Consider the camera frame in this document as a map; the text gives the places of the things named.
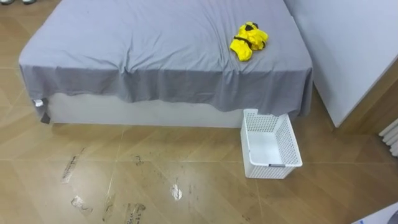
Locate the grey bed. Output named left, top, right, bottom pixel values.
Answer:
left=18, top=0, right=314, bottom=129

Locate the white plastic laundry basket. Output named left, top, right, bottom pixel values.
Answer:
left=240, top=108, right=303, bottom=180

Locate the yellow crumpled garment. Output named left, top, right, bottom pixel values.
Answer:
left=229, top=21, right=269, bottom=62

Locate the white cabinet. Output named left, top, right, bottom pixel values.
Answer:
left=283, top=0, right=398, bottom=128

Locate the white radiator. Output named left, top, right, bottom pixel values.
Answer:
left=378, top=118, right=398, bottom=157

